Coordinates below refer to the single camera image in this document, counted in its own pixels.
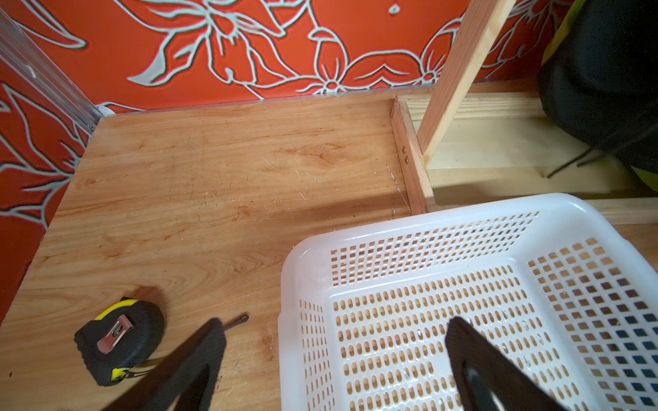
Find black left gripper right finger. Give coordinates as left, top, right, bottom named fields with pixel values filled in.
left=446, top=317, right=563, bottom=410

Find yellow black tape measure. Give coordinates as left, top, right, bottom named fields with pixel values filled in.
left=74, top=298, right=165, bottom=386

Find black shorts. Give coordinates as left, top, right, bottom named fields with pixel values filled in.
left=538, top=0, right=658, bottom=178

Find white plastic basket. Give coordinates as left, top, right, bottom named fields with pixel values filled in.
left=279, top=194, right=657, bottom=410

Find wooden clothes rack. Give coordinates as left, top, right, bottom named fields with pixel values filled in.
left=391, top=1, right=657, bottom=224

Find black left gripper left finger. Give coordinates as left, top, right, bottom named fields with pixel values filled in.
left=105, top=318, right=226, bottom=410

